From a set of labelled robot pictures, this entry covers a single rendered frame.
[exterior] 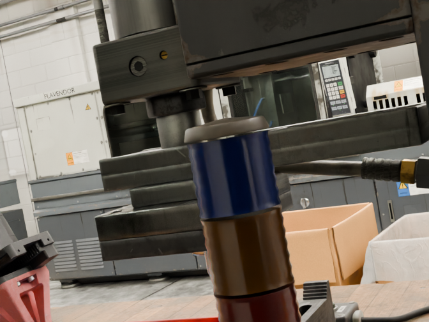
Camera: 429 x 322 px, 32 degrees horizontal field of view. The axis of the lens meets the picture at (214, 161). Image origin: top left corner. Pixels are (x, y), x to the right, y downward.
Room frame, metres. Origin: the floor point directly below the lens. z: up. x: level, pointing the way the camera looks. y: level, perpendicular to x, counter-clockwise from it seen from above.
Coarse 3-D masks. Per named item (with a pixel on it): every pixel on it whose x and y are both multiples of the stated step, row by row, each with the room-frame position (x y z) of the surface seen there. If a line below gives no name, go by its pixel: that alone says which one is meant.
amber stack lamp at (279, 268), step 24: (240, 216) 0.33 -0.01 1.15; (264, 216) 0.33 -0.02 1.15; (216, 240) 0.33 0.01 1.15; (240, 240) 0.33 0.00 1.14; (264, 240) 0.33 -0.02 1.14; (216, 264) 0.33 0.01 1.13; (240, 264) 0.33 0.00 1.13; (264, 264) 0.33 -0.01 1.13; (288, 264) 0.34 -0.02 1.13; (216, 288) 0.34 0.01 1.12; (240, 288) 0.33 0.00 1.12; (264, 288) 0.33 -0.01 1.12
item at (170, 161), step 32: (160, 96) 0.61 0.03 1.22; (160, 128) 0.62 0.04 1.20; (288, 128) 0.55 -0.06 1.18; (320, 128) 0.54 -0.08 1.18; (352, 128) 0.53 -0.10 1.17; (384, 128) 0.52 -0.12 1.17; (416, 128) 0.51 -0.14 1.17; (128, 160) 0.61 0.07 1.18; (160, 160) 0.60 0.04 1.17; (288, 160) 0.55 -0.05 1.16; (160, 192) 0.59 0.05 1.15; (192, 192) 0.58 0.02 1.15; (288, 192) 0.70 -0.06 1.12; (96, 224) 0.59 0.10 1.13; (128, 224) 0.57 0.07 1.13; (160, 224) 0.56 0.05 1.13; (192, 224) 0.55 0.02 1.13; (128, 256) 0.58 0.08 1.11
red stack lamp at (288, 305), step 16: (288, 288) 0.33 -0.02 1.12; (224, 304) 0.33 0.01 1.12; (240, 304) 0.33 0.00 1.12; (256, 304) 0.33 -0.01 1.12; (272, 304) 0.33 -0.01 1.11; (288, 304) 0.33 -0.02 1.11; (224, 320) 0.33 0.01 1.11; (240, 320) 0.33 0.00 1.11; (256, 320) 0.33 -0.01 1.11; (272, 320) 0.33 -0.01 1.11; (288, 320) 0.33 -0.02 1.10
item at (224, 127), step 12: (216, 120) 0.34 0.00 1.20; (228, 120) 0.33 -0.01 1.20; (240, 120) 0.33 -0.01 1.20; (252, 120) 0.33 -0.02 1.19; (264, 120) 0.34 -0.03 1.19; (192, 132) 0.33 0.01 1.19; (204, 132) 0.33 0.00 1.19; (216, 132) 0.33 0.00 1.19; (228, 132) 0.32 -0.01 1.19; (240, 132) 0.33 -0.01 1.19
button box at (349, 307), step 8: (336, 304) 0.99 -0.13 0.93; (344, 304) 0.98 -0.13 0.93; (352, 304) 0.97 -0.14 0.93; (336, 312) 0.95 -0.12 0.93; (344, 312) 0.94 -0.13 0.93; (352, 312) 0.95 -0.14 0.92; (360, 312) 0.95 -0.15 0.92; (408, 312) 0.96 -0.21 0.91; (416, 312) 0.96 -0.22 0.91; (424, 312) 0.97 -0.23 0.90; (336, 320) 0.93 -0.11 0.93; (344, 320) 0.93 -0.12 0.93; (352, 320) 0.95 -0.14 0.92; (360, 320) 0.94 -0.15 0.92; (368, 320) 0.94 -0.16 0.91; (376, 320) 0.94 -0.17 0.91; (384, 320) 0.94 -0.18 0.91; (392, 320) 0.94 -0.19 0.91; (400, 320) 0.95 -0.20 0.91
